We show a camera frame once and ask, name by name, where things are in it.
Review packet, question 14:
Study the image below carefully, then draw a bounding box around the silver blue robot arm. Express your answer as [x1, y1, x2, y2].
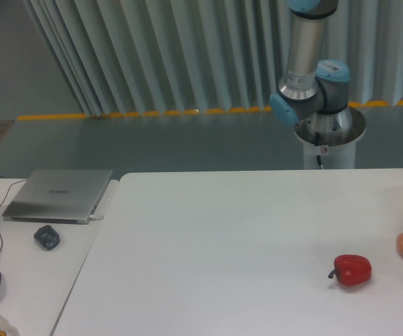
[270, 1, 403, 125]

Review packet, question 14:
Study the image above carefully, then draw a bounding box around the silver closed laptop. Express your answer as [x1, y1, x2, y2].
[3, 169, 112, 225]

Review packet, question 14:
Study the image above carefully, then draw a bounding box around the white folding screen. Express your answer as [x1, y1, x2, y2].
[25, 1, 403, 117]

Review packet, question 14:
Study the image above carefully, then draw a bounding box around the small black plastic holder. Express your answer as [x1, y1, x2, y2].
[34, 225, 60, 251]

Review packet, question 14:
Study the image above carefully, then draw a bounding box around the red bell pepper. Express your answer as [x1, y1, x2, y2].
[328, 254, 372, 286]

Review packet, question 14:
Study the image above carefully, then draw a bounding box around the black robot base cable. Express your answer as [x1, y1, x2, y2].
[313, 131, 325, 170]

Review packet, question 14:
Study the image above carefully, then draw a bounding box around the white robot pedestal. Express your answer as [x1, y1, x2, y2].
[294, 106, 366, 169]

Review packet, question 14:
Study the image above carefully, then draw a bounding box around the black mouse cable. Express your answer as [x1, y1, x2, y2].
[0, 175, 29, 274]

